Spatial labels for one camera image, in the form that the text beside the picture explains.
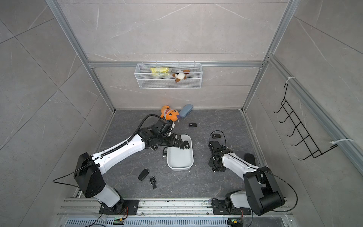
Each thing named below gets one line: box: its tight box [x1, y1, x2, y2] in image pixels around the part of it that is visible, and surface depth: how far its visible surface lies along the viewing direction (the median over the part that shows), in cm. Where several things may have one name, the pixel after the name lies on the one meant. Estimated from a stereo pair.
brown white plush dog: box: [172, 69, 191, 84], surface depth 87 cm
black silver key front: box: [149, 175, 157, 190], surface depth 83 cm
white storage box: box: [167, 134, 194, 171], surface depth 92 cm
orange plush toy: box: [159, 104, 180, 123], surface depth 109 cm
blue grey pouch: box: [178, 104, 194, 118], surface depth 118 cm
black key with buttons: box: [162, 147, 168, 159], surface depth 95 cm
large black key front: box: [138, 167, 150, 181], surface depth 87 cm
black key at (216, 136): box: [211, 133, 221, 139], surface depth 103 cm
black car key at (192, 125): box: [188, 122, 198, 128], surface depth 109 cm
